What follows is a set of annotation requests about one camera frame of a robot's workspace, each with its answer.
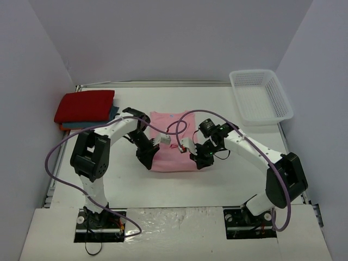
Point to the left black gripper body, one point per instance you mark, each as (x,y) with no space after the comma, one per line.
(148,156)

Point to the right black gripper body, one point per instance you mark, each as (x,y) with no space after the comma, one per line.
(201,159)

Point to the pink t shirt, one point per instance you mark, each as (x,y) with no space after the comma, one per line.
(169,158)

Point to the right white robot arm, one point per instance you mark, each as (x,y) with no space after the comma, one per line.
(282,171)

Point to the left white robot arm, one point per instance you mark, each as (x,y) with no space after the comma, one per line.
(91,154)

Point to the folded teal t shirt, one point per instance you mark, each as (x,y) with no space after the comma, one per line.
(112,113)

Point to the folded red t shirt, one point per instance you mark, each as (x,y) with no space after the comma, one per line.
(85,106)

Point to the white foam board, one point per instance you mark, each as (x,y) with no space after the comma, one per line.
(174,234)

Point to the white plastic basket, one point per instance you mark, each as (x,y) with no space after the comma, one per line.
(260,97)

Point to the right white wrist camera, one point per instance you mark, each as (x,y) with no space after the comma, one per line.
(187,145)

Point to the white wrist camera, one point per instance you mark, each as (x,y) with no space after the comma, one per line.
(187,145)
(162,138)

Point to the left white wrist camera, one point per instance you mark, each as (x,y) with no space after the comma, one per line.
(162,138)

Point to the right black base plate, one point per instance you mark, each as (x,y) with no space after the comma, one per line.
(240,224)

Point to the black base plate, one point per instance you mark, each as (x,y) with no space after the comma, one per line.
(99,228)
(240,224)

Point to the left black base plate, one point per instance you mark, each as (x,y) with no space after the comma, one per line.
(99,228)

